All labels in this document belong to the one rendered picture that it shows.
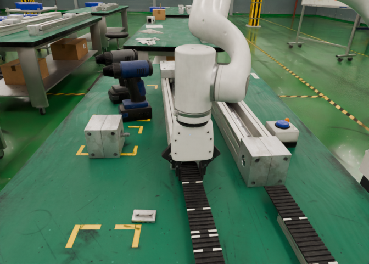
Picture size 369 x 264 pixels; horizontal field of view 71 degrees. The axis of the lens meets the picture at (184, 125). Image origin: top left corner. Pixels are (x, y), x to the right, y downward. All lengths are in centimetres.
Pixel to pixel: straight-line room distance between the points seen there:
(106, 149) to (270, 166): 46
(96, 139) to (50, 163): 15
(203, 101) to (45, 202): 43
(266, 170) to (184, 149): 22
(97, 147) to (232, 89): 44
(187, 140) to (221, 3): 32
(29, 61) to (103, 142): 227
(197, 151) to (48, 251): 36
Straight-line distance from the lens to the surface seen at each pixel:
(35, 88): 306
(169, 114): 84
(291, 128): 89
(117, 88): 116
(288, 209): 63
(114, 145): 78
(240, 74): 53
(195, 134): 59
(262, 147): 69
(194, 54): 51
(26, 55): 298
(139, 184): 70
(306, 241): 58
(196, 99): 54
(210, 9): 62
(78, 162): 81
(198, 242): 52
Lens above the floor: 123
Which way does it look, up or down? 28 degrees down
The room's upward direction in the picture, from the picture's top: 1 degrees clockwise
